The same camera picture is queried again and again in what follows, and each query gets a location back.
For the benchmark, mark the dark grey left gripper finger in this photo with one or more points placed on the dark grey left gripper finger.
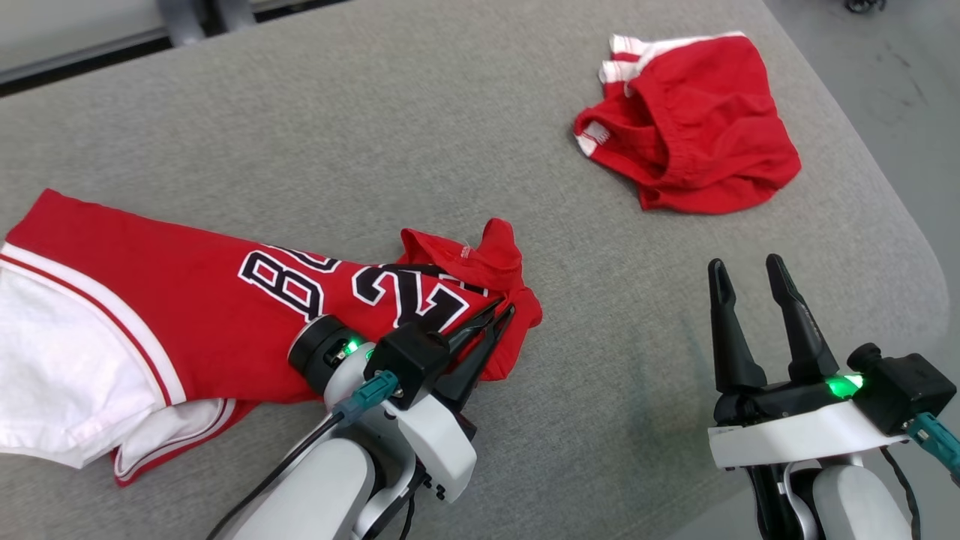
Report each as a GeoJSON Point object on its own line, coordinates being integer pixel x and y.
{"type": "Point", "coordinates": [465, 375]}
{"type": "Point", "coordinates": [469, 336]}

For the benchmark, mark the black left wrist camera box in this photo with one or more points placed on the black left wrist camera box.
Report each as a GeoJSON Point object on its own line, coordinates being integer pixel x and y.
{"type": "Point", "coordinates": [409, 360]}

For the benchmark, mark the black caster wheel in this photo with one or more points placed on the black caster wheel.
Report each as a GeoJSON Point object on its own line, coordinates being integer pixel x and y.
{"type": "Point", "coordinates": [864, 5]}

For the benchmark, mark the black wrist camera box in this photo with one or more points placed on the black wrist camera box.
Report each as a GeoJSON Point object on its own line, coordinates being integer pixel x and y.
{"type": "Point", "coordinates": [409, 360]}
{"type": "Point", "coordinates": [904, 390]}

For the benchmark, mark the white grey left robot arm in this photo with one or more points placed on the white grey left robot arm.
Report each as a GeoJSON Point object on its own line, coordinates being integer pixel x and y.
{"type": "Point", "coordinates": [315, 495]}

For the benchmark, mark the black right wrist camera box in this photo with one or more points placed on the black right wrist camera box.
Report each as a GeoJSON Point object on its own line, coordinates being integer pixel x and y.
{"type": "Point", "coordinates": [904, 390]}

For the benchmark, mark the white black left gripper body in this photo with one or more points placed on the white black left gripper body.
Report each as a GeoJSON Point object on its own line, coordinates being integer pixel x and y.
{"type": "Point", "coordinates": [435, 442]}

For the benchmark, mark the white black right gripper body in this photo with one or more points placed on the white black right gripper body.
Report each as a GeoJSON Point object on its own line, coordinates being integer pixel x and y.
{"type": "Point", "coordinates": [787, 439]}

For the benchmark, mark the red white basketball jersey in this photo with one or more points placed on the red white basketball jersey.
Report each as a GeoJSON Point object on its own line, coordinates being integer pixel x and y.
{"type": "Point", "coordinates": [172, 315]}

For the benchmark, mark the red shorts with white stripes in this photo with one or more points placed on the red shorts with white stripes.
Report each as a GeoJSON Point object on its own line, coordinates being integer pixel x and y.
{"type": "Point", "coordinates": [705, 127]}

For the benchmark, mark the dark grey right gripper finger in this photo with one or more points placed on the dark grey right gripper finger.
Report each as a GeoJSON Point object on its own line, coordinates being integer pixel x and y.
{"type": "Point", "coordinates": [810, 352]}
{"type": "Point", "coordinates": [735, 352]}

